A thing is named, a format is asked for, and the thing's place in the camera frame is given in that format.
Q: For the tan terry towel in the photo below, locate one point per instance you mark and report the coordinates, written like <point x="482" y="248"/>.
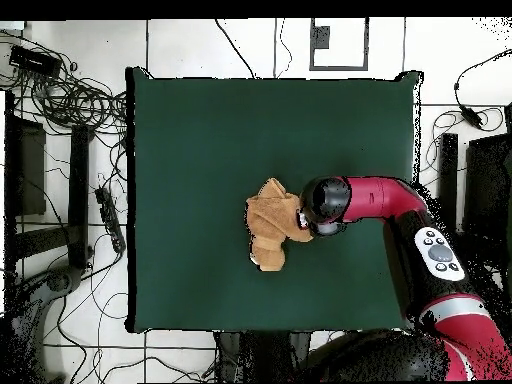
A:
<point x="268" y="224"/>

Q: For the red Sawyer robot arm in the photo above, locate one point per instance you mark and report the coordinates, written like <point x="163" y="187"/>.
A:
<point x="372" y="198"/>

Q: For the black flat panel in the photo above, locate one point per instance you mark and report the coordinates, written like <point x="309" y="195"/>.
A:
<point x="488" y="188"/>
<point x="30" y="168"/>

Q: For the dark green table cloth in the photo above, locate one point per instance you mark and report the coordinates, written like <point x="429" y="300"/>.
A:
<point x="200" y="140"/>

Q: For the black upright bar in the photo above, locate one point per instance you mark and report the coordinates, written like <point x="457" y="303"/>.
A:
<point x="448" y="168"/>
<point x="78" y="192"/>

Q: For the black power strip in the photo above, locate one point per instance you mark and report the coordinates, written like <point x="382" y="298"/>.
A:
<point x="110" y="218"/>

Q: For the black power adapter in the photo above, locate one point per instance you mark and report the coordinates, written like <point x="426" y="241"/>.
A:
<point x="471" y="116"/>

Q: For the grey stand base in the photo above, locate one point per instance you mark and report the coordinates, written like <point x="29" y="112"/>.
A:
<point x="60" y="282"/>

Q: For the black electronics box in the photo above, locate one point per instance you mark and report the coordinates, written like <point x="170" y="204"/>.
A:
<point x="36" y="60"/>

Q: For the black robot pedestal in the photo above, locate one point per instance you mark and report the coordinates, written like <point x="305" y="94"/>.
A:
<point x="264" y="356"/>

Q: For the grey rectangular frame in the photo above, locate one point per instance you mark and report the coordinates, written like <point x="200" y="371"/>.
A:
<point x="339" y="68"/>

